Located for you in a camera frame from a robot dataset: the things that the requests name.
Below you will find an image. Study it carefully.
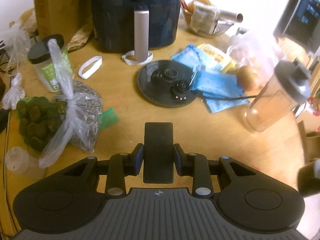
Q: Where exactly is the small black rectangular block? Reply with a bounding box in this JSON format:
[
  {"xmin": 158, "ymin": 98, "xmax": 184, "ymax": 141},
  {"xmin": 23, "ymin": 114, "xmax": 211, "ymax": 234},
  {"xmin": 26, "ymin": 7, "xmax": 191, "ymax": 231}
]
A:
[{"xmin": 143, "ymin": 122, "xmax": 174, "ymax": 184}]

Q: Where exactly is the grey topped black puck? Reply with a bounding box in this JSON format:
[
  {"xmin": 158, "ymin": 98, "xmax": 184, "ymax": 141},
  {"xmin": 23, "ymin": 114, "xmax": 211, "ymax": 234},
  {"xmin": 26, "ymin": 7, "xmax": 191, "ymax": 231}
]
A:
[{"xmin": 297, "ymin": 159, "xmax": 320, "ymax": 197}]

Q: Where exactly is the green plastic piece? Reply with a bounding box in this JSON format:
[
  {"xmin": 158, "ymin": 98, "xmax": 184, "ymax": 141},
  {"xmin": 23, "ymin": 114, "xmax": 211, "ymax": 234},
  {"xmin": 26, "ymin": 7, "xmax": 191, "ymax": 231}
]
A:
[{"xmin": 98, "ymin": 108, "xmax": 120, "ymax": 130}]

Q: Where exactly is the clear bag of seeds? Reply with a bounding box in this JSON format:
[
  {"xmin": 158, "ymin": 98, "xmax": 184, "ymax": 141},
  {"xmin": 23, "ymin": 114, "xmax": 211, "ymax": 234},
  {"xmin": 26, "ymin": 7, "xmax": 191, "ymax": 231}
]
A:
[{"xmin": 39, "ymin": 38, "xmax": 102, "ymax": 168}]

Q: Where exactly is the black kettle base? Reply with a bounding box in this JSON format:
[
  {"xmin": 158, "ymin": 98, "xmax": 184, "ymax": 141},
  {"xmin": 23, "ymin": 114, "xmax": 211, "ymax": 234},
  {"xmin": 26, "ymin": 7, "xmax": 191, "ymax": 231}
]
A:
[{"xmin": 137, "ymin": 60, "xmax": 198, "ymax": 108}]

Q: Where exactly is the blue wipes packet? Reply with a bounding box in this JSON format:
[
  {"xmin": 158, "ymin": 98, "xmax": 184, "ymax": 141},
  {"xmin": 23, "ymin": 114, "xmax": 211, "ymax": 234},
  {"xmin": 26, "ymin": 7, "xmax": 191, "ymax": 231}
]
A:
[{"xmin": 190, "ymin": 70, "xmax": 246, "ymax": 98}]

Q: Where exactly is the yellow snack packet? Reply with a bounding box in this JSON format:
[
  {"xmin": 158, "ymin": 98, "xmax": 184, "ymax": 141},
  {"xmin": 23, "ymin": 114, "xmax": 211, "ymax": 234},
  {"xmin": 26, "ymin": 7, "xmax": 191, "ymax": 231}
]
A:
[{"xmin": 197, "ymin": 43, "xmax": 238, "ymax": 74}]

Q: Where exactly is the kiwi fruit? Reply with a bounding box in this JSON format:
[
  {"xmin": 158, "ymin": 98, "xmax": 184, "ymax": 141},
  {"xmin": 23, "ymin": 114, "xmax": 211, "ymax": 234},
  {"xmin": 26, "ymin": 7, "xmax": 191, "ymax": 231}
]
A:
[{"xmin": 236, "ymin": 65, "xmax": 261, "ymax": 92}]

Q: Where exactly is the bag of green balls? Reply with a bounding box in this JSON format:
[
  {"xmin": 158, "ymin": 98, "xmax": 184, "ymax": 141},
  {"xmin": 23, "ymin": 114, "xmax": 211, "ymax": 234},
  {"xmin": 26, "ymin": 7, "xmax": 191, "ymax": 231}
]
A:
[{"xmin": 16, "ymin": 96, "xmax": 65, "ymax": 152}]

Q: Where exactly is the toothpick dispenser jar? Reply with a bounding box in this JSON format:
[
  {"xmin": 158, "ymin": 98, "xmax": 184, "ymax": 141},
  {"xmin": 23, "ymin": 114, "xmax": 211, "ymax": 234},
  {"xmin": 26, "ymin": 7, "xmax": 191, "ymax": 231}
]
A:
[{"xmin": 4, "ymin": 146, "xmax": 46, "ymax": 179}]

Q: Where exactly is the clear shaker bottle grey lid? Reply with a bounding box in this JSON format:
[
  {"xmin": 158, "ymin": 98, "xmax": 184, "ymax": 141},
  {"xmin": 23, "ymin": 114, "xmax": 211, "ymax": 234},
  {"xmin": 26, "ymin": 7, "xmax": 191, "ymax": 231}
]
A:
[{"xmin": 244, "ymin": 59, "xmax": 311, "ymax": 132}]

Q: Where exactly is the brown paper bag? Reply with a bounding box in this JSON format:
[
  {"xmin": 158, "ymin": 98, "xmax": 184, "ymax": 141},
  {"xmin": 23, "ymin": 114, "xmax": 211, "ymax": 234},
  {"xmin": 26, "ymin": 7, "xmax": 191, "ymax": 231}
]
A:
[{"xmin": 67, "ymin": 21, "xmax": 94, "ymax": 52}]

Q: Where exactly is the white crumpled plastic bag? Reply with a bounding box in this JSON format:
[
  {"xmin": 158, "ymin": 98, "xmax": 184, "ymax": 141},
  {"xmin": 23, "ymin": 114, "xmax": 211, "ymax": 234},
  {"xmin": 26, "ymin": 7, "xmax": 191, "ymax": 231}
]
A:
[{"xmin": 2, "ymin": 73, "xmax": 25, "ymax": 110}]

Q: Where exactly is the green label clear jar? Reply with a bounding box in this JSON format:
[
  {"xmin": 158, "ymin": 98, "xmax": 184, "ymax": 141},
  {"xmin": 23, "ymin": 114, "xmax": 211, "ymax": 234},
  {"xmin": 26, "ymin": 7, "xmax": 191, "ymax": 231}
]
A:
[{"xmin": 27, "ymin": 34, "xmax": 74, "ymax": 93}]

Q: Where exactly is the dark blue air fryer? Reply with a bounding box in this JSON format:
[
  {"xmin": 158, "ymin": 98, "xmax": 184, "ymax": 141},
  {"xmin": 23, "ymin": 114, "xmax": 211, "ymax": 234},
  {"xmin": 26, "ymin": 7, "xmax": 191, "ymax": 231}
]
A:
[{"xmin": 91, "ymin": 0, "xmax": 181, "ymax": 62}]

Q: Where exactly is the glass bowl with items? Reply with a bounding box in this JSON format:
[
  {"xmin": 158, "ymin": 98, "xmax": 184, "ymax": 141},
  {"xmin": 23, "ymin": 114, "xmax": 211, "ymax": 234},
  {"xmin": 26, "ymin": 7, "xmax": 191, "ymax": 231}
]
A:
[{"xmin": 181, "ymin": 0, "xmax": 243, "ymax": 37}]

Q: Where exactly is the computer monitor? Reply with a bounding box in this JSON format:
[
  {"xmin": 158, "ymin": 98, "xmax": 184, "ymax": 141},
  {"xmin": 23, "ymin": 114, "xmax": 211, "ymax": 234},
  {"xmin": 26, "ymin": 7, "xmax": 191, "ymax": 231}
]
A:
[{"xmin": 273, "ymin": 0, "xmax": 319, "ymax": 56}]

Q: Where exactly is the black kettle base cable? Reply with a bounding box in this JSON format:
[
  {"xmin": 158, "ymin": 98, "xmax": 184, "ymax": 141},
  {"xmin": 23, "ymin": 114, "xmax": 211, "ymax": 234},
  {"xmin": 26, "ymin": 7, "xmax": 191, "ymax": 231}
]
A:
[{"xmin": 215, "ymin": 94, "xmax": 258, "ymax": 103}]

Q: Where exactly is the white paper ring under handle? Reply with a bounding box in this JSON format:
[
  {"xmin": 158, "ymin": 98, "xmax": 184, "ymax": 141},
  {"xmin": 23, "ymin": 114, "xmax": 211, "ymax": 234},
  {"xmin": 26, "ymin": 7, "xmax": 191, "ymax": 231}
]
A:
[{"xmin": 121, "ymin": 50, "xmax": 154, "ymax": 66}]

